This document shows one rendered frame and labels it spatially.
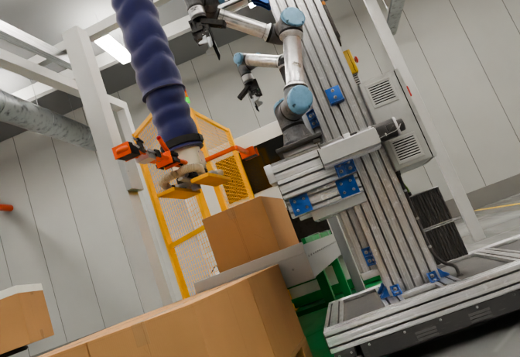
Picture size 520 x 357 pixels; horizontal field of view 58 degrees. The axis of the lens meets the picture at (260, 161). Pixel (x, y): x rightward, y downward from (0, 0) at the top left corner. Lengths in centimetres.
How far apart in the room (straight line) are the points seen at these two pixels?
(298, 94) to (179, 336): 114
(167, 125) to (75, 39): 213
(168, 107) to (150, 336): 126
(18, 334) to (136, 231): 104
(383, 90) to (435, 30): 1037
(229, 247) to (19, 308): 159
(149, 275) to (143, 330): 220
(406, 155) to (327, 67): 60
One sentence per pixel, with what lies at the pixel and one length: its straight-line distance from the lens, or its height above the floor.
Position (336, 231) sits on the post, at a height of 60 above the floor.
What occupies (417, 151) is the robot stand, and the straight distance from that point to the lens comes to 235.
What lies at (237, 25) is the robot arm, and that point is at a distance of 243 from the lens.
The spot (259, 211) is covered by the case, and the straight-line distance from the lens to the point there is 279.
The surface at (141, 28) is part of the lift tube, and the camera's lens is 266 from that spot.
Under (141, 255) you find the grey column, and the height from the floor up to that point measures 95.
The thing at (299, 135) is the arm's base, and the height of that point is 107.
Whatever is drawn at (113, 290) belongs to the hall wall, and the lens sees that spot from 1299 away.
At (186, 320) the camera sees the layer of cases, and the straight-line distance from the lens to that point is 154.
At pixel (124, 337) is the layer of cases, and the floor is 52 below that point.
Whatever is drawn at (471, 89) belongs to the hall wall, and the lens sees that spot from 1240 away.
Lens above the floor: 59
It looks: 11 degrees up
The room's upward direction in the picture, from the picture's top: 21 degrees counter-clockwise
